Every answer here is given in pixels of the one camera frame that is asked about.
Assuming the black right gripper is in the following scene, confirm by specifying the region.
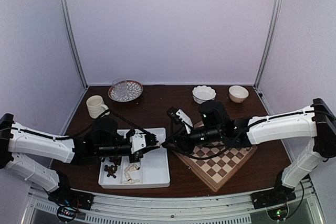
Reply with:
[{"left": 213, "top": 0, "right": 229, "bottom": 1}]
[{"left": 162, "top": 126, "right": 223, "bottom": 155}]

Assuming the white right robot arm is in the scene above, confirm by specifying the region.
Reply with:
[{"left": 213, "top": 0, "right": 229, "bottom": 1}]
[{"left": 163, "top": 98, "right": 335, "bottom": 204}]

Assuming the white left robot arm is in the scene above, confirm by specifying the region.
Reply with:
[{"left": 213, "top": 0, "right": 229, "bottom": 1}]
[{"left": 1, "top": 113, "right": 151, "bottom": 205}]

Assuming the dark chess pieces pile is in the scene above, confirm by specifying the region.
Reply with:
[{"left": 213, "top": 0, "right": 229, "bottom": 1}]
[{"left": 104, "top": 157, "right": 122, "bottom": 178}]

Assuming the light chess pieces pile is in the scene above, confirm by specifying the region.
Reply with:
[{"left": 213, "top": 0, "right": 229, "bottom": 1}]
[{"left": 123, "top": 163, "right": 140, "bottom": 184}]

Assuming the wooden chess board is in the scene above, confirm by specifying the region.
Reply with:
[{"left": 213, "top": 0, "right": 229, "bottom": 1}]
[{"left": 175, "top": 142, "right": 257, "bottom": 192}]

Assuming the white plastic tray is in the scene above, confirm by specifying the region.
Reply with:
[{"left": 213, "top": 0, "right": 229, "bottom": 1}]
[{"left": 97, "top": 127, "right": 171, "bottom": 189}]

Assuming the cream ceramic mug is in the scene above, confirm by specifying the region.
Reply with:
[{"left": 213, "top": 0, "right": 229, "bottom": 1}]
[{"left": 86, "top": 95, "right": 109, "bottom": 119}]

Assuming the clear drinking glass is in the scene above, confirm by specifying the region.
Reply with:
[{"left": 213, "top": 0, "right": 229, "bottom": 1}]
[{"left": 112, "top": 78, "right": 127, "bottom": 97}]

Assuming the white scalloped bowl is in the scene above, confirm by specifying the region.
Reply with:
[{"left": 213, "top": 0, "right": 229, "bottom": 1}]
[{"left": 192, "top": 86, "right": 217, "bottom": 104}]

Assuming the patterned brown plate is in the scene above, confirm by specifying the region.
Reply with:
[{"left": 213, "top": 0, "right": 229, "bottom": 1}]
[{"left": 108, "top": 80, "right": 143, "bottom": 102}]

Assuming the cream round bowl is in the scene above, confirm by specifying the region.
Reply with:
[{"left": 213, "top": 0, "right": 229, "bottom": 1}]
[{"left": 228, "top": 86, "right": 249, "bottom": 103}]

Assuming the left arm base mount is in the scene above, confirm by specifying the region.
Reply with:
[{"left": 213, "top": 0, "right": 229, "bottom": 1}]
[{"left": 47, "top": 190, "right": 94, "bottom": 210}]

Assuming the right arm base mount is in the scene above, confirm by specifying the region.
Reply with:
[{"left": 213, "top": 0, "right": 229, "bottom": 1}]
[{"left": 250, "top": 190, "right": 296, "bottom": 209}]

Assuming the left aluminium frame post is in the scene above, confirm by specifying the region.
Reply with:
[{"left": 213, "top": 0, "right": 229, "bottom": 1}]
[{"left": 60, "top": 0, "right": 88, "bottom": 90}]

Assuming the aluminium frame post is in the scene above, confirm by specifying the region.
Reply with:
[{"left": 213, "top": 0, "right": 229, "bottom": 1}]
[
  {"left": 60, "top": 0, "right": 88, "bottom": 90},
  {"left": 254, "top": 0, "right": 283, "bottom": 90}
]

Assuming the right aluminium frame post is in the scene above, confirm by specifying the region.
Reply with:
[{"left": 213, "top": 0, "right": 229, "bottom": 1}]
[{"left": 254, "top": 0, "right": 283, "bottom": 90}]

